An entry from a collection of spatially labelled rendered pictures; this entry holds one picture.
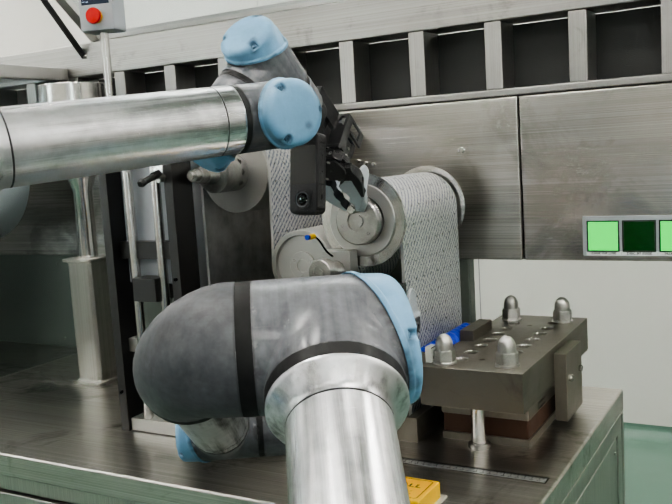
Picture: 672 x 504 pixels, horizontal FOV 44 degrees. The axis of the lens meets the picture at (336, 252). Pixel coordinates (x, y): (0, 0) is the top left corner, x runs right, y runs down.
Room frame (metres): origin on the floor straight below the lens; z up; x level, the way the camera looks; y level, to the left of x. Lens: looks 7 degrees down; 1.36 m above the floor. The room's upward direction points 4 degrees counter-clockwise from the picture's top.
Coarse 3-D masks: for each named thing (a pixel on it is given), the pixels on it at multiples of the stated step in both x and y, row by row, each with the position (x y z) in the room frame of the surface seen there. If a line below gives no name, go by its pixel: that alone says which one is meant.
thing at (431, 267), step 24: (432, 240) 1.40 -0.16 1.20; (456, 240) 1.49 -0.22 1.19; (408, 264) 1.31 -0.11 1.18; (432, 264) 1.39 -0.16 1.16; (456, 264) 1.49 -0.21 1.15; (408, 288) 1.30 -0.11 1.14; (432, 288) 1.39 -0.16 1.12; (456, 288) 1.48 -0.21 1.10; (432, 312) 1.38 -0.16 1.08; (456, 312) 1.48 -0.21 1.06; (432, 336) 1.38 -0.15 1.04
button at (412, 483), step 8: (408, 480) 1.06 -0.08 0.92; (416, 480) 1.06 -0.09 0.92; (424, 480) 1.06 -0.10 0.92; (408, 488) 1.03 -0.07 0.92; (416, 488) 1.03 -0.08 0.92; (424, 488) 1.03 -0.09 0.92; (432, 488) 1.03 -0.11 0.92; (416, 496) 1.01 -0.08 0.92; (424, 496) 1.01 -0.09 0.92; (432, 496) 1.03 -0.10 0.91
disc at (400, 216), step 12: (372, 180) 1.31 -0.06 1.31; (384, 180) 1.30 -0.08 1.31; (384, 192) 1.30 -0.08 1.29; (396, 192) 1.29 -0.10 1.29; (396, 204) 1.29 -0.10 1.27; (324, 216) 1.35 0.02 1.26; (396, 216) 1.29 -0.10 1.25; (324, 228) 1.35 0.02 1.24; (396, 228) 1.29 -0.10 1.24; (336, 240) 1.34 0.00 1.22; (396, 240) 1.29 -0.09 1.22; (384, 252) 1.30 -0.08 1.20; (360, 264) 1.32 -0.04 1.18; (372, 264) 1.31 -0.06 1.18
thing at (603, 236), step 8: (592, 224) 1.46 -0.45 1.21; (600, 224) 1.45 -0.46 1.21; (608, 224) 1.44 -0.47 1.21; (616, 224) 1.44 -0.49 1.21; (592, 232) 1.46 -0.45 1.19; (600, 232) 1.45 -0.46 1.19; (608, 232) 1.44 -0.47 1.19; (616, 232) 1.44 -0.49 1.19; (592, 240) 1.46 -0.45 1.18; (600, 240) 1.45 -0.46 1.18; (608, 240) 1.44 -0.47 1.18; (616, 240) 1.44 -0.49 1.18; (592, 248) 1.46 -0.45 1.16; (600, 248) 1.45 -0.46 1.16; (608, 248) 1.44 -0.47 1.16; (616, 248) 1.44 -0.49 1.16
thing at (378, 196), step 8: (368, 184) 1.31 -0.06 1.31; (368, 192) 1.31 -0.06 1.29; (376, 192) 1.30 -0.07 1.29; (376, 200) 1.30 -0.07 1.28; (384, 200) 1.29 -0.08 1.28; (336, 208) 1.33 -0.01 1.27; (384, 208) 1.29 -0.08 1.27; (392, 208) 1.29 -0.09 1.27; (384, 216) 1.29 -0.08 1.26; (392, 216) 1.29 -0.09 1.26; (336, 224) 1.34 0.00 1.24; (384, 224) 1.29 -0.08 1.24; (392, 224) 1.29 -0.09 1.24; (336, 232) 1.34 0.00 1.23; (384, 232) 1.29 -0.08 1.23; (392, 232) 1.29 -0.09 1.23; (344, 240) 1.33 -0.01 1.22; (376, 240) 1.30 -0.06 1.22; (384, 240) 1.29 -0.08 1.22; (344, 248) 1.33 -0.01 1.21; (352, 248) 1.32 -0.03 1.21; (360, 248) 1.32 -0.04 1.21; (368, 248) 1.31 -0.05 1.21; (376, 248) 1.30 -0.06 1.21
